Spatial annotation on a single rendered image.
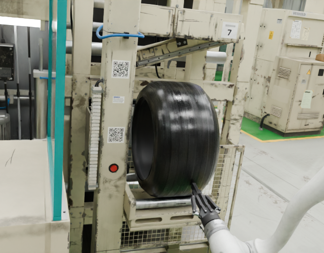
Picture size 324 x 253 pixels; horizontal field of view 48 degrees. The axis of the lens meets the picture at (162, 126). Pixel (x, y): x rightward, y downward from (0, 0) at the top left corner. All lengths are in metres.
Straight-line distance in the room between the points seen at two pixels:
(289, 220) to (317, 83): 5.27
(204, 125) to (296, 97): 4.74
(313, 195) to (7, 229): 0.88
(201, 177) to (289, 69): 4.77
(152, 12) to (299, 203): 1.09
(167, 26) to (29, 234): 1.25
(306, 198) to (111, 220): 0.94
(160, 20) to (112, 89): 0.47
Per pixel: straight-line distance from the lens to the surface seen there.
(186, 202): 1.79
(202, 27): 1.93
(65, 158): 2.46
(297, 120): 6.43
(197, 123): 1.56
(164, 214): 1.76
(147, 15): 1.83
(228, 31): 2.00
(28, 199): 1.01
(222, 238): 1.40
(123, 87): 1.57
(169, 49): 2.03
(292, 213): 1.31
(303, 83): 6.27
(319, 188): 1.25
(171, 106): 1.55
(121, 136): 1.64
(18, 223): 0.92
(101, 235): 1.86
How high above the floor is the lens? 1.76
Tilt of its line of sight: 17 degrees down
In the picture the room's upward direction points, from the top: 6 degrees clockwise
